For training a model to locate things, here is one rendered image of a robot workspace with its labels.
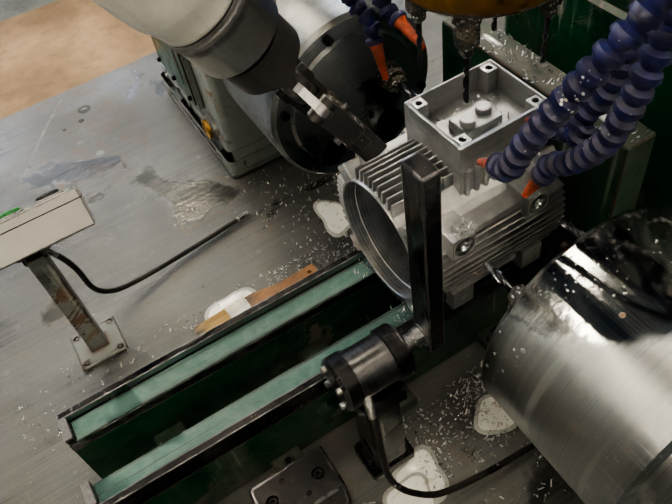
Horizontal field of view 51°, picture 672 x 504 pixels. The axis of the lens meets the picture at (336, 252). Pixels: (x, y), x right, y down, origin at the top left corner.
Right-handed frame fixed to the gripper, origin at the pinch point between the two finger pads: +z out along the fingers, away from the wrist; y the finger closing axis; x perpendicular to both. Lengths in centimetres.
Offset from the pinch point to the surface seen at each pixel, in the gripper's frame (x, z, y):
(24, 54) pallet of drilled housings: 73, 70, 230
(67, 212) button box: 30.1, -11.8, 16.3
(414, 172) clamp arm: -1.8, -14.6, -19.8
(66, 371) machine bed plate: 54, 5, 17
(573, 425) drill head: 4.4, 0.3, -37.8
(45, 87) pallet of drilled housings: 72, 70, 201
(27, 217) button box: 33.1, -14.9, 17.2
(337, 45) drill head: -6.2, 1.5, 14.7
